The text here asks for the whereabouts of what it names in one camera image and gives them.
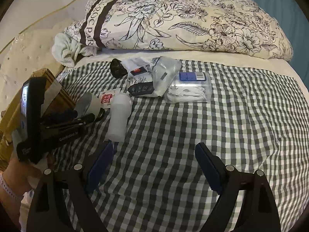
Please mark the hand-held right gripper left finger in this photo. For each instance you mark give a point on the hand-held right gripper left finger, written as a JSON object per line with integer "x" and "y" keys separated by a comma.
{"x": 100, "y": 166}

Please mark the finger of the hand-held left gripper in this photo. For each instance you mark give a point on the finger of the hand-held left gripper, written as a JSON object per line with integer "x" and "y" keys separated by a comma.
{"x": 62, "y": 117}
{"x": 82, "y": 120}

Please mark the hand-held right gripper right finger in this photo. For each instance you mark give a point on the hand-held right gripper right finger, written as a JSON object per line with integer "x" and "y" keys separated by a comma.
{"x": 208, "y": 169}

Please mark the white tape roll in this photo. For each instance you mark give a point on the white tape roll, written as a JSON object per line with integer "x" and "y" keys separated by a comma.
{"x": 88, "y": 101}

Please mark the brown cardboard box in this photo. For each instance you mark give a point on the brown cardboard box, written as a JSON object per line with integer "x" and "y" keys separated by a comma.
{"x": 55, "y": 82}

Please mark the person's left forearm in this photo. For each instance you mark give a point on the person's left forearm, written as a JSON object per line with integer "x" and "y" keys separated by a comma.
{"x": 7, "y": 207}

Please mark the clear floss pick container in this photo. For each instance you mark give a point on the clear floss pick container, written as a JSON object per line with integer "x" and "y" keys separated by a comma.
{"x": 188, "y": 89}

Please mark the person's left hand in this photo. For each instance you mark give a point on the person's left hand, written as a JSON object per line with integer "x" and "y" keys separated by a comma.
{"x": 24, "y": 176}

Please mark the small red print packet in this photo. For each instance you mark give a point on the small red print packet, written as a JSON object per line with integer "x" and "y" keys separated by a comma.
{"x": 107, "y": 98}

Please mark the white plastic bottle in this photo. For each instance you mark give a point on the white plastic bottle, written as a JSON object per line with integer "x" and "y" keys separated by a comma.
{"x": 118, "y": 118}

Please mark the black round object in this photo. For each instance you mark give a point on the black round object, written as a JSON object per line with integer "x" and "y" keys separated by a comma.
{"x": 117, "y": 69}

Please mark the light green towel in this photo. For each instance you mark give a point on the light green towel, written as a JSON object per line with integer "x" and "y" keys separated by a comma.
{"x": 65, "y": 50}

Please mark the cream tufted headboard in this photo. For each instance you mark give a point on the cream tufted headboard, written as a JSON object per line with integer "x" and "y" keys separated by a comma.
{"x": 31, "y": 53}

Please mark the clear bag with navy packet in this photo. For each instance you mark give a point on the clear bag with navy packet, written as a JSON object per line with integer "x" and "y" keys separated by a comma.
{"x": 159, "y": 77}

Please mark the floral print duvet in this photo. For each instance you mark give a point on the floral print duvet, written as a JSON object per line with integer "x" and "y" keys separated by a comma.
{"x": 193, "y": 21}

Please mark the teal curtain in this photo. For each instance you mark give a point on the teal curtain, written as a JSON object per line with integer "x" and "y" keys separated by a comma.
{"x": 284, "y": 12}

